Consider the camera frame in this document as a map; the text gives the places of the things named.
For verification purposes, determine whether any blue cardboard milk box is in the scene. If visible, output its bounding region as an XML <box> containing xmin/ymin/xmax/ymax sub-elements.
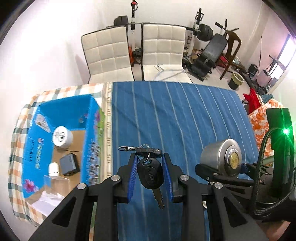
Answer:
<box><xmin>22</xmin><ymin>94</ymin><xmax>105</xmax><ymax>198</ymax></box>

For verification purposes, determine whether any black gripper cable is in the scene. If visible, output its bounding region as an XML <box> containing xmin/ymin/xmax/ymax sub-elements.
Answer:
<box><xmin>251</xmin><ymin>127</ymin><xmax>296</xmax><ymax>216</ymax></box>

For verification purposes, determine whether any white padded chair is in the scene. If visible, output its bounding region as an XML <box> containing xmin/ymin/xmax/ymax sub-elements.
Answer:
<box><xmin>142</xmin><ymin>23</ymin><xmax>192</xmax><ymax>83</ymax></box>
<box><xmin>81</xmin><ymin>26</ymin><xmax>134</xmax><ymax>83</ymax></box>

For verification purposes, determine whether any black weight bench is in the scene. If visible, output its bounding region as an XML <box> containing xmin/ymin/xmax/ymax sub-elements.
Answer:
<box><xmin>183</xmin><ymin>34</ymin><xmax>228</xmax><ymax>81</ymax></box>

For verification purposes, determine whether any white earbuds case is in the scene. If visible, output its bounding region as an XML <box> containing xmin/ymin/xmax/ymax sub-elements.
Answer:
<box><xmin>48</xmin><ymin>162</ymin><xmax>60</xmax><ymax>177</ymax></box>

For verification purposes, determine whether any brown wooden chair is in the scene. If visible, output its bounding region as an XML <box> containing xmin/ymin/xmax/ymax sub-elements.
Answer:
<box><xmin>218</xmin><ymin>30</ymin><xmax>246</xmax><ymax>80</ymax></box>

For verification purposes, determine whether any right white padded chair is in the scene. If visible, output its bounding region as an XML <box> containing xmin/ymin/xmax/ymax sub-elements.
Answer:
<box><xmin>142</xmin><ymin>23</ymin><xmax>192</xmax><ymax>83</ymax></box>

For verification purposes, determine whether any grey power adapter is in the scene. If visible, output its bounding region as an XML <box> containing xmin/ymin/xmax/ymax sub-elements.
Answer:
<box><xmin>59</xmin><ymin>153</ymin><xmax>80</xmax><ymax>176</ymax></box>

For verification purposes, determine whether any treadmill machine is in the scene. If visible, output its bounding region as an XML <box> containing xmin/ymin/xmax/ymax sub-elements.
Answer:
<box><xmin>242</xmin><ymin>55</ymin><xmax>290</xmax><ymax>95</ymax></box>

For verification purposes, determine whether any clear acrylic cube box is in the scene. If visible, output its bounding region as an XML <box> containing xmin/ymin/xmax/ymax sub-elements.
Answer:
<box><xmin>32</xmin><ymin>175</ymin><xmax>70</xmax><ymax>217</ymax></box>

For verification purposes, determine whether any black small appliance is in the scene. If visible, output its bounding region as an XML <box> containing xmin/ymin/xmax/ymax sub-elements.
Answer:
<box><xmin>248</xmin><ymin>64</ymin><xmax>258</xmax><ymax>76</ymax></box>

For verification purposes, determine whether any black car key bunch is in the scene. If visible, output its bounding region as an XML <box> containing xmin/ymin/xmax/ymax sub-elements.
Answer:
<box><xmin>118</xmin><ymin>144</ymin><xmax>165</xmax><ymax>209</ymax></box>

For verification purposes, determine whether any wire clothes hanger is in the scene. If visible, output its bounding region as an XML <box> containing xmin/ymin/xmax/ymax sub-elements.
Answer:
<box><xmin>153</xmin><ymin>65</ymin><xmax>185</xmax><ymax>81</ymax></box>

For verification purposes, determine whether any black waste bin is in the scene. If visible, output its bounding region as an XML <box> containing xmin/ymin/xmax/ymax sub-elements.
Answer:
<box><xmin>228</xmin><ymin>72</ymin><xmax>244</xmax><ymax>90</ymax></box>

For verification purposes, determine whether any silver metal canister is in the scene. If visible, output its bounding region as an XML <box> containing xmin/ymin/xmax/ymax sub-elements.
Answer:
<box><xmin>200</xmin><ymin>138</ymin><xmax>242</xmax><ymax>177</ymax></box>

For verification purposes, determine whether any orange floral cloth chair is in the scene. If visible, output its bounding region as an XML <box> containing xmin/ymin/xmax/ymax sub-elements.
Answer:
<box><xmin>248</xmin><ymin>98</ymin><xmax>284</xmax><ymax>151</ymax></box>

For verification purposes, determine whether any blue striped tablecloth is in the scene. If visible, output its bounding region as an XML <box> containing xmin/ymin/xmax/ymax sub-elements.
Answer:
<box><xmin>111</xmin><ymin>81</ymin><xmax>258</xmax><ymax>240</ymax></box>

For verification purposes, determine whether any left white padded chair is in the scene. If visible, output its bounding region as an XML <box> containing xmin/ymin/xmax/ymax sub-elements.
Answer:
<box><xmin>81</xmin><ymin>26</ymin><xmax>134</xmax><ymax>83</ymax></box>

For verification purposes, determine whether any barbell with black plates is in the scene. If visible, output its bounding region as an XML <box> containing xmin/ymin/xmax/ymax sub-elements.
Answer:
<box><xmin>107</xmin><ymin>16</ymin><xmax>213</xmax><ymax>42</ymax></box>

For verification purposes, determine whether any white round jar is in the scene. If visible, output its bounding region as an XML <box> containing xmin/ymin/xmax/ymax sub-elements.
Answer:
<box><xmin>52</xmin><ymin>126</ymin><xmax>73</xmax><ymax>149</ymax></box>

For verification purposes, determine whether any red cloth item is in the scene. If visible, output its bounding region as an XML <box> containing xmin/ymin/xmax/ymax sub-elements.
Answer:
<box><xmin>243</xmin><ymin>88</ymin><xmax>262</xmax><ymax>114</ymax></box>

